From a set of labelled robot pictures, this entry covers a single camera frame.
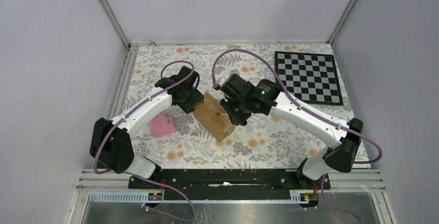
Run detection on floral patterned table mat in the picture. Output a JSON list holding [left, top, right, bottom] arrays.
[[125, 44, 333, 169]]

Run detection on purple cable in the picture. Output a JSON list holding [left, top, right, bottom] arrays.
[[93, 59, 198, 222], [211, 48, 384, 224]]

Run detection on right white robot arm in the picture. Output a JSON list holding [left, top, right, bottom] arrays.
[[216, 73, 363, 189]]

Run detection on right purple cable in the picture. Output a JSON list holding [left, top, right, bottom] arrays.
[[211, 48, 384, 224]]

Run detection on brown cardboard express box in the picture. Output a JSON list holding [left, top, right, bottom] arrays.
[[193, 93, 235, 142]]

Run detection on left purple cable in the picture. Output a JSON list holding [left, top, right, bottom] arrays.
[[93, 59, 198, 222]]

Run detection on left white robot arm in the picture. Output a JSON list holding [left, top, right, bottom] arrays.
[[90, 62, 204, 188]]

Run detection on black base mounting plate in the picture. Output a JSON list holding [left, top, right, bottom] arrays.
[[128, 169, 331, 199]]

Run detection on grey slotted cable duct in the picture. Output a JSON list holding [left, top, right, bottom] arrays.
[[89, 190, 309, 204]]

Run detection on black white chessboard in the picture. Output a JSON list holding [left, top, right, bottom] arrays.
[[274, 51, 344, 106]]

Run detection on pink plastic bag package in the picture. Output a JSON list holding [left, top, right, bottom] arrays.
[[149, 111, 178, 138]]

